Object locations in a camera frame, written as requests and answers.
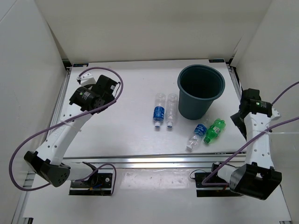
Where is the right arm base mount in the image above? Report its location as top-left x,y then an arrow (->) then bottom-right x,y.
190,169 -> 240,197

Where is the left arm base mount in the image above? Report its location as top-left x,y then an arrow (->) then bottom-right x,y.
69,169 -> 114,196

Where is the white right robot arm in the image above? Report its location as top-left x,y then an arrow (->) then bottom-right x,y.
210,89 -> 282,200

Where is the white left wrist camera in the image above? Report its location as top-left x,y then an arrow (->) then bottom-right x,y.
77,72 -> 96,86

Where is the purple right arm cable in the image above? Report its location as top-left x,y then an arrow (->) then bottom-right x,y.
202,81 -> 299,187

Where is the dark teal plastic bin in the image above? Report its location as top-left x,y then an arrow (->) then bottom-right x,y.
177,64 -> 225,120

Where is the aluminium front frame rail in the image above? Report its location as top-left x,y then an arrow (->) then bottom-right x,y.
61,153 -> 248,169

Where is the clear bottle blue label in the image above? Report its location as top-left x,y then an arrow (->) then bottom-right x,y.
153,93 -> 166,129
186,119 -> 208,152

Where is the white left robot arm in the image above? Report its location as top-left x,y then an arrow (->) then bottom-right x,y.
24,73 -> 118,187

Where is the green plastic soda bottle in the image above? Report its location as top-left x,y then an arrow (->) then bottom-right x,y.
204,118 -> 226,144

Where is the clear unlabelled plastic bottle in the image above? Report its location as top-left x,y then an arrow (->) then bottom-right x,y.
166,93 -> 178,129

